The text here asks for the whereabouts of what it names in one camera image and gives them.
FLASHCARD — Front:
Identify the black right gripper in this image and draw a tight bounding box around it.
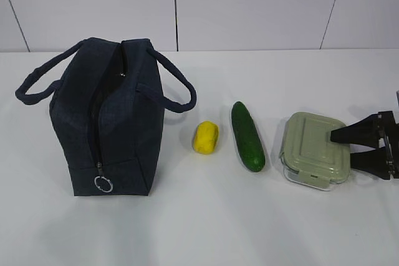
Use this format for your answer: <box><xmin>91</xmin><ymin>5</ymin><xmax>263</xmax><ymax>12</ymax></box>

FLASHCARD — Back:
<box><xmin>330</xmin><ymin>111</ymin><xmax>398</xmax><ymax>180</ymax></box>

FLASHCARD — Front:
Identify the yellow lemon-shaped fruit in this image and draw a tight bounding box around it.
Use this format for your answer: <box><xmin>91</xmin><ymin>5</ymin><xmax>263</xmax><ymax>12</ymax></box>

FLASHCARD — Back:
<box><xmin>193</xmin><ymin>121</ymin><xmax>219</xmax><ymax>154</ymax></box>

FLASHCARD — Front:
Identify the green cucumber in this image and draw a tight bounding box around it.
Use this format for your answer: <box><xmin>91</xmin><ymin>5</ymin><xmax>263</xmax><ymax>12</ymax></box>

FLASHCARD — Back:
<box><xmin>231</xmin><ymin>102</ymin><xmax>266</xmax><ymax>173</ymax></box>

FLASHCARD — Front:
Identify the navy blue lunch bag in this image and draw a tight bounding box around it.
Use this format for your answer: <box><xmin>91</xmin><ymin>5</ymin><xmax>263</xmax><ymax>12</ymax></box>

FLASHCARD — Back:
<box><xmin>15</xmin><ymin>37</ymin><xmax>197</xmax><ymax>196</ymax></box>

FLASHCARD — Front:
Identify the green lidded glass container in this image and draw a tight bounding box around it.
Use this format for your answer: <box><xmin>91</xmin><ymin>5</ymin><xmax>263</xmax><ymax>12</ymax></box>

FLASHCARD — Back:
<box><xmin>279</xmin><ymin>112</ymin><xmax>350</xmax><ymax>191</ymax></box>

